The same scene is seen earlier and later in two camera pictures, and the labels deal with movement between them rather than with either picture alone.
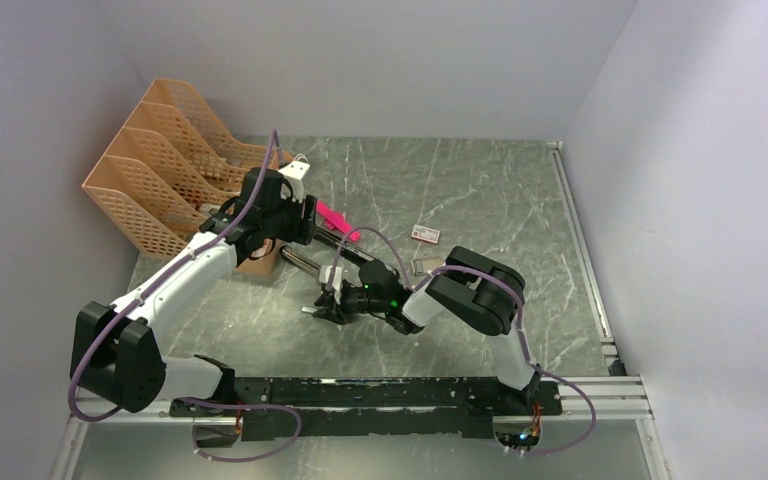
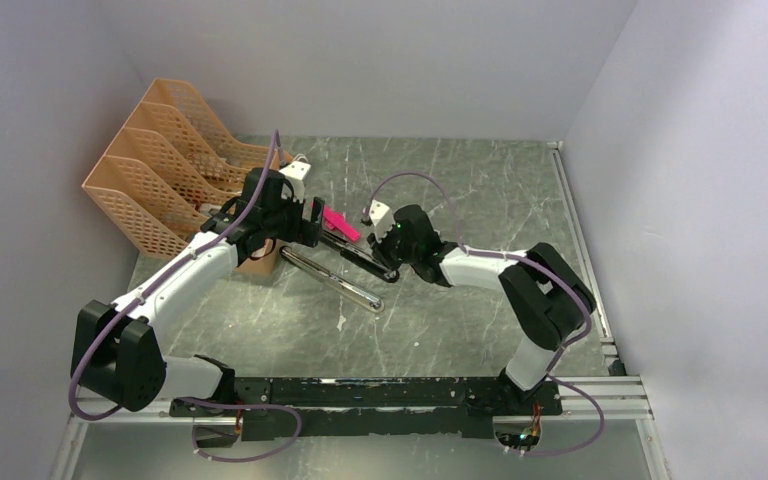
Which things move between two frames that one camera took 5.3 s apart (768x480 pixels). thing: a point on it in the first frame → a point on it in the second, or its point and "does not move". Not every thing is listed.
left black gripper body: (286, 223) does not move
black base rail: (375, 405) does not move
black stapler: (350, 251) does not move
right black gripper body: (353, 301) → (394, 250)
